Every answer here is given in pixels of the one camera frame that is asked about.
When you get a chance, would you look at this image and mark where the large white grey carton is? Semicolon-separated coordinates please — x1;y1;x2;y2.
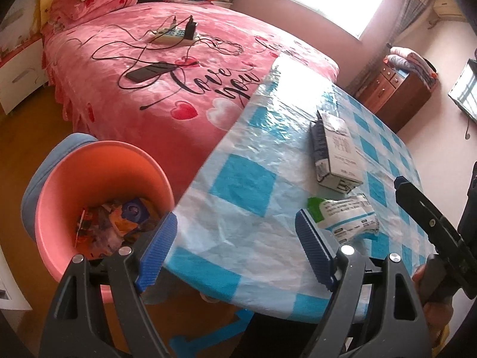
310;110;364;195

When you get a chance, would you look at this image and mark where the white nightstand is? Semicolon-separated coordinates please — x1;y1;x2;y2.
0;30;50;117

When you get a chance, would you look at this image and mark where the folded quilts stack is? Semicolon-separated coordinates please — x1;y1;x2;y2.
385;47;439;83

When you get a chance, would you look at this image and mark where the blue plastic bin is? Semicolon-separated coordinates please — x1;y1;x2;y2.
20;133;98;240

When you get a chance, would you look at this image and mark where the folded pink blanket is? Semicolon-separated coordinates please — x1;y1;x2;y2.
48;0;144;27

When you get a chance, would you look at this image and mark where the window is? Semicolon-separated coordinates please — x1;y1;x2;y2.
270;0;396;40

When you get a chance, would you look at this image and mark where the black phone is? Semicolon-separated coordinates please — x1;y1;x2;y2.
126;63;176;82

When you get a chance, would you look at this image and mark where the blue checkered tablecloth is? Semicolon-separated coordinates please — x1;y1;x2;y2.
162;54;441;324

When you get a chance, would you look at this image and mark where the white green wipe packet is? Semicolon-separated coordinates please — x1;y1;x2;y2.
306;193;381;244

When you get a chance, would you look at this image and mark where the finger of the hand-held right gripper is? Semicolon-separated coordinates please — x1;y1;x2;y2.
394;176;467;266

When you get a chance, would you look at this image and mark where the person's right hand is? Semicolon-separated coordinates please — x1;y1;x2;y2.
412;265;454;338

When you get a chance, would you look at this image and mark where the wooden cabinet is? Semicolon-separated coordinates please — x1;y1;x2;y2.
358;56;437;134

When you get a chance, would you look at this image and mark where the air conditioner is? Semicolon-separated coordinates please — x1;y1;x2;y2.
432;0;467;18

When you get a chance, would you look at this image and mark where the wall television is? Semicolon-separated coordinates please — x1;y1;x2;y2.
447;58;477;124

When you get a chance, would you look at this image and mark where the pink printed bed blanket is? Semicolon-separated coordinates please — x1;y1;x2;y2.
42;1;340;202

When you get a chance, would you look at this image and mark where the white power strip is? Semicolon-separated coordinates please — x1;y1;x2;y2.
149;28;200;44

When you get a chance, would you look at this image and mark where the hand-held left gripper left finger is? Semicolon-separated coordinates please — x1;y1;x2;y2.
41;212;178;358

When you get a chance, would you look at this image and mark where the orange plastic bin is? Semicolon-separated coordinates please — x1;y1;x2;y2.
35;141;176;304

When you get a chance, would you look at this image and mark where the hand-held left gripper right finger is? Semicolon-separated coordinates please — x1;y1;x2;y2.
295;209;435;358

